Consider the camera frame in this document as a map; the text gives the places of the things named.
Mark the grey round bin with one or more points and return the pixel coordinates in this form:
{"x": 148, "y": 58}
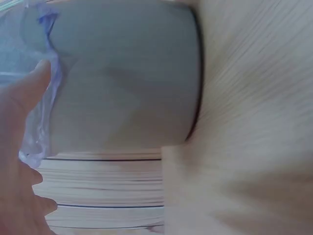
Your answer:
{"x": 127, "y": 78}

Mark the translucent purple plastic bag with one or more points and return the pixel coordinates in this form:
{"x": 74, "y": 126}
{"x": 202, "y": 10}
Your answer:
{"x": 46, "y": 115}

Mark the person's left hand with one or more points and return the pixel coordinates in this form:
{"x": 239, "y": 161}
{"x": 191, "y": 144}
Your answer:
{"x": 14, "y": 151}

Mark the person's left thumb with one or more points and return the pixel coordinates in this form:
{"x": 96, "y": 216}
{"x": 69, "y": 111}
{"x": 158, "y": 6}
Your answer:
{"x": 31, "y": 83}

